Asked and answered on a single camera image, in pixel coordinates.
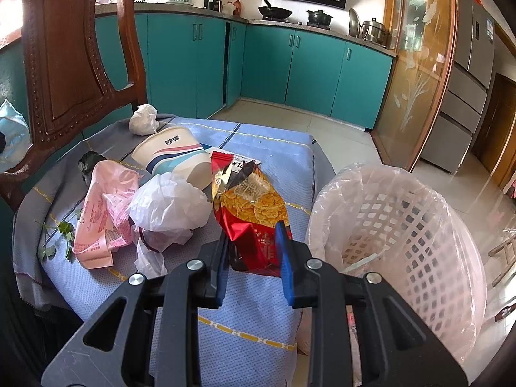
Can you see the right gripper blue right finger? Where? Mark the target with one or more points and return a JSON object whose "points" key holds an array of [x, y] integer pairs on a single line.
{"points": [[396, 347]]}

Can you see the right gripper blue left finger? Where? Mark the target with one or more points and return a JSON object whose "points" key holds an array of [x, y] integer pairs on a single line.
{"points": [[146, 332]]}

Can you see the pink plastic bag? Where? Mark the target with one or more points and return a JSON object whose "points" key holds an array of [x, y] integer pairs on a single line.
{"points": [[103, 226]]}

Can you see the red snack bag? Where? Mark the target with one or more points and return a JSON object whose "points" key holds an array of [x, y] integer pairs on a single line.
{"points": [[247, 208]]}

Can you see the dark green foil bag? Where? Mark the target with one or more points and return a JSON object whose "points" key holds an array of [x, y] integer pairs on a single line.
{"points": [[87, 163]]}

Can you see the white paper cup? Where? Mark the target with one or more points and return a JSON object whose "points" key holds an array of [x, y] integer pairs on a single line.
{"points": [[175, 150]]}

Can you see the pink lined trash basket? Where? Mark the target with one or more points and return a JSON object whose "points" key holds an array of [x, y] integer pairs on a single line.
{"points": [[376, 218]]}

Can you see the teal kitchen cabinets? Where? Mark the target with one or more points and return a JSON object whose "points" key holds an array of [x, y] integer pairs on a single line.
{"points": [[195, 66]]}

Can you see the white crumpled plastic bag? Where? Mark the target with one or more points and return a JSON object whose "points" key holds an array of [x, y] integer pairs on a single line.
{"points": [[164, 212]]}

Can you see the green leaf sprig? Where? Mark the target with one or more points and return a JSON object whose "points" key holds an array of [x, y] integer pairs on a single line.
{"points": [[58, 236]]}

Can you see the small white crumpled tissue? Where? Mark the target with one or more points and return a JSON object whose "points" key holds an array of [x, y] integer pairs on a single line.
{"points": [[143, 122]]}

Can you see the silver refrigerator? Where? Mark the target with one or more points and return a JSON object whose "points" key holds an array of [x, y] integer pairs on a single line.
{"points": [[463, 104]]}

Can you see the brown wooden chair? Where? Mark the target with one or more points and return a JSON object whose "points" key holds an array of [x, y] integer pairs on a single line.
{"points": [[67, 83]]}

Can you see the steel stock pot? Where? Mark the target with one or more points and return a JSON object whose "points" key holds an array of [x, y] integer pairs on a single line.
{"points": [[374, 31]]}

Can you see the black cooking pot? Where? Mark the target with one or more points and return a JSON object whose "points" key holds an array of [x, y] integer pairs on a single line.
{"points": [[319, 18]]}

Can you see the frosted glass sliding door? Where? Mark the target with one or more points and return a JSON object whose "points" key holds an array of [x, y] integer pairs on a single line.
{"points": [[422, 36]]}

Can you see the black wok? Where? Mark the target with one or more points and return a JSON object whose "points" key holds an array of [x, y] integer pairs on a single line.
{"points": [[270, 12]]}

